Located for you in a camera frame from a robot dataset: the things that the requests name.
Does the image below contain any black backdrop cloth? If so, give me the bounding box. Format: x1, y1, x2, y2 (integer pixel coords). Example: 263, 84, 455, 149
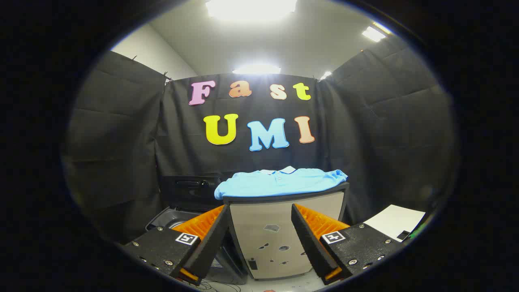
61, 39, 461, 244

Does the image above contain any white flat board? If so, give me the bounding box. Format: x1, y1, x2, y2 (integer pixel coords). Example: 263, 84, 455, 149
364, 204, 426, 243

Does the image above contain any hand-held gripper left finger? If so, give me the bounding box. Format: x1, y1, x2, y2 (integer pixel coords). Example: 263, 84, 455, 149
122, 204, 231, 286

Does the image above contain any large ceiling light panel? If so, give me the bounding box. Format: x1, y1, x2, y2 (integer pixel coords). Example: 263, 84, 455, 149
205, 0, 298, 21

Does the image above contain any dark grey washing machine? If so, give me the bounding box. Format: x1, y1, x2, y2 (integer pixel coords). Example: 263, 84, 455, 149
145, 206, 248, 285

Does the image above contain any light blue polo shirt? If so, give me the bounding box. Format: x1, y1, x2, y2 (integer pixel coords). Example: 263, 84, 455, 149
214, 166, 348, 200

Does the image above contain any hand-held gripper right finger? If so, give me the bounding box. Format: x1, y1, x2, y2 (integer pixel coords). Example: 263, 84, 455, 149
291, 203, 406, 286

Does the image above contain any beige cabinet with dark top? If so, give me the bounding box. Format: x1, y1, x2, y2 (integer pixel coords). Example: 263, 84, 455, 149
223, 182, 350, 280

